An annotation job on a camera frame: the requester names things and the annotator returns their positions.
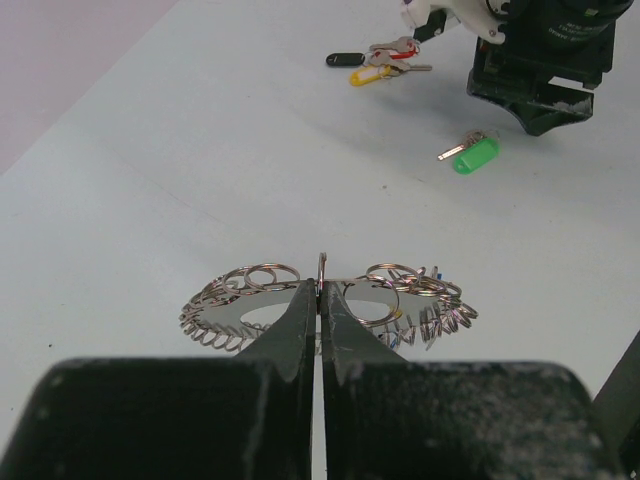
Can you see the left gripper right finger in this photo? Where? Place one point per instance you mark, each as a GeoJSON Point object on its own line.
{"type": "Point", "coordinates": [389, 418]}

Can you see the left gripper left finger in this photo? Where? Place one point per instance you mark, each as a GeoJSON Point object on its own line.
{"type": "Point", "coordinates": [243, 417]}

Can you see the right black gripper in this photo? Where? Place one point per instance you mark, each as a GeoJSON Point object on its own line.
{"type": "Point", "coordinates": [571, 40]}

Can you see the black tag key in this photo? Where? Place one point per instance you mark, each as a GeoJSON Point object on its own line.
{"type": "Point", "coordinates": [345, 59]}

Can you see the red tag key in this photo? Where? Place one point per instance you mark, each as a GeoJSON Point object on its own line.
{"type": "Point", "coordinates": [402, 48]}

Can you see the green tag key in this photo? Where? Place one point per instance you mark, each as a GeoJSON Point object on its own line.
{"type": "Point", "coordinates": [477, 148]}

